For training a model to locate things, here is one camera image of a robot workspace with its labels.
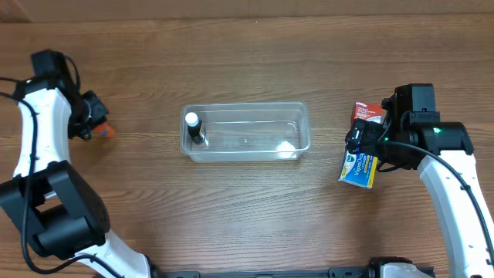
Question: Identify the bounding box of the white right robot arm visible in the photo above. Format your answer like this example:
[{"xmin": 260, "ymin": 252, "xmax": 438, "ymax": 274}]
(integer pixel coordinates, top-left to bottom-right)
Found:
[{"xmin": 345, "ymin": 83, "xmax": 493, "ymax": 277}]

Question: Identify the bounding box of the blue VapoDrops box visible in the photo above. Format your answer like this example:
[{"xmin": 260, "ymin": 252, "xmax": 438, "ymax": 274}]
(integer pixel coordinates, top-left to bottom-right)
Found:
[{"xmin": 338, "ymin": 151, "xmax": 378, "ymax": 189}]

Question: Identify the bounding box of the dark bottle white cap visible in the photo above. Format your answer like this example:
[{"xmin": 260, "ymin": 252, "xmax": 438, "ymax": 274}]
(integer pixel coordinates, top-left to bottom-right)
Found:
[{"xmin": 184, "ymin": 112, "xmax": 205, "ymax": 144}]

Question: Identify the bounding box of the orange bottle white cap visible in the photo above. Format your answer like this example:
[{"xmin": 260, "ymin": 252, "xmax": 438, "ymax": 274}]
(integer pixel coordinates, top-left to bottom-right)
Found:
[{"xmin": 93, "ymin": 122, "xmax": 116, "ymax": 137}]

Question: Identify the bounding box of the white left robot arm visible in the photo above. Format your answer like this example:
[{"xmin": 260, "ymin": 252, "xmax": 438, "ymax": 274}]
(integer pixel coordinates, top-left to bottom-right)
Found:
[{"xmin": 1, "ymin": 49, "xmax": 161, "ymax": 277}]

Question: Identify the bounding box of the clear plastic container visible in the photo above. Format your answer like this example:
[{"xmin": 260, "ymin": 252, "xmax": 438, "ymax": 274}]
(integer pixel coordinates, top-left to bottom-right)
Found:
[{"xmin": 180, "ymin": 102, "xmax": 311, "ymax": 163}]

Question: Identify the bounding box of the red medicine box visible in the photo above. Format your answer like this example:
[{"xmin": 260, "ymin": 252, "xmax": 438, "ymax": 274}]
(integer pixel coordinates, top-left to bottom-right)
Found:
[{"xmin": 351, "ymin": 102, "xmax": 382, "ymax": 124}]

